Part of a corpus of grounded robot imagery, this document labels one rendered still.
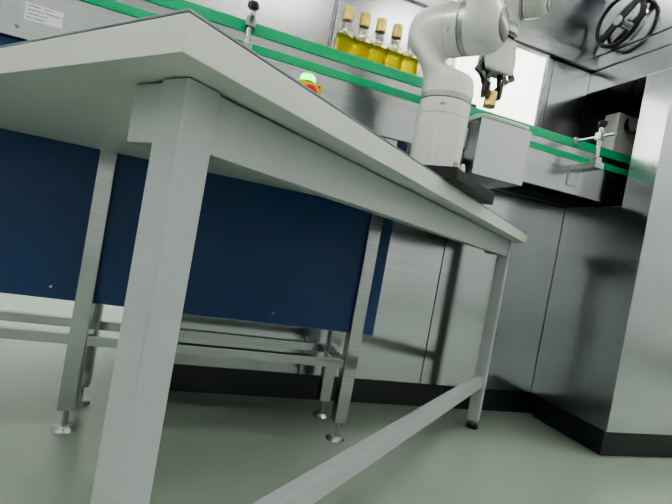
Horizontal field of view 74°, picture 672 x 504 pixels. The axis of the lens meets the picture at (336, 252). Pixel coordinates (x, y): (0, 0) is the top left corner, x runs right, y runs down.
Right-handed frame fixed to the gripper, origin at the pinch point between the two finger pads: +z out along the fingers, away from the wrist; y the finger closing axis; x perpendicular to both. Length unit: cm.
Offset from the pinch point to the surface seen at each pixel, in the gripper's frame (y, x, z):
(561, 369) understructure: -75, -27, 85
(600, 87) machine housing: -75, -35, -32
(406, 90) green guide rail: 20.4, -13.7, 1.7
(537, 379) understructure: -75, -38, 93
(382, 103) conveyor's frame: 28.1, -11.6, 8.3
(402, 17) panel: 16, -39, -33
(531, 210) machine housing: -58, -41, 23
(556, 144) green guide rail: -47, -22, 1
